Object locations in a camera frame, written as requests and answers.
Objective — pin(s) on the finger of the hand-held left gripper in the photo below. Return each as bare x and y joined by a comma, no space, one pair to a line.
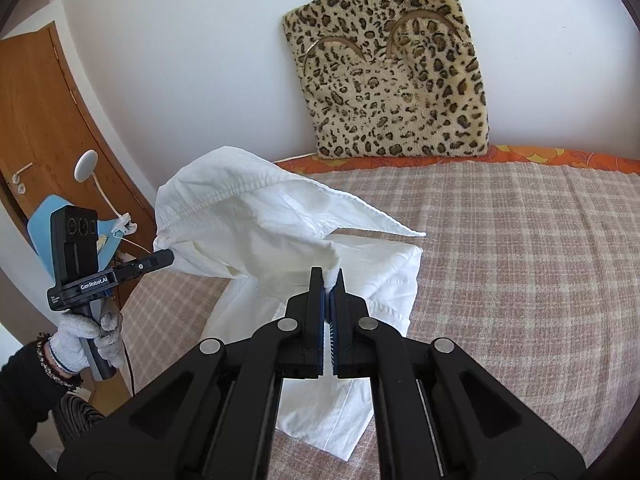
157,260

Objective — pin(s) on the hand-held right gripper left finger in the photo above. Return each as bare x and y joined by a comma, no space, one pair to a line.
316,310

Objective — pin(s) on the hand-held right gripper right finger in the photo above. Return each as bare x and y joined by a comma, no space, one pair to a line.
345,320

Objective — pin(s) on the white garment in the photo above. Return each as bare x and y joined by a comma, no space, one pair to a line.
250,220

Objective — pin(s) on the person's left forearm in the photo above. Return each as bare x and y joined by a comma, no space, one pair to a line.
25,395

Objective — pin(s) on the person's left hand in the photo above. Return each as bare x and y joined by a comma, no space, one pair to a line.
70,345

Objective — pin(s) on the blue chair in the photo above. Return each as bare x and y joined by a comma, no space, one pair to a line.
40,225

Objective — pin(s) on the white clip lamp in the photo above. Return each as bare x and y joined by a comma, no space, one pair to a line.
86,165

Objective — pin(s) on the wooden door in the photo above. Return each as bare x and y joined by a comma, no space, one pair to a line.
50,110

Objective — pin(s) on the beige plaid blanket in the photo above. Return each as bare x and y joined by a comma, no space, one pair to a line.
500,260

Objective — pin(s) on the leopard print cushion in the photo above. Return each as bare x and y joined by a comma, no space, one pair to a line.
390,85

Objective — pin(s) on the orange floral bedsheet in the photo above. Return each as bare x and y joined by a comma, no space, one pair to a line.
550,155

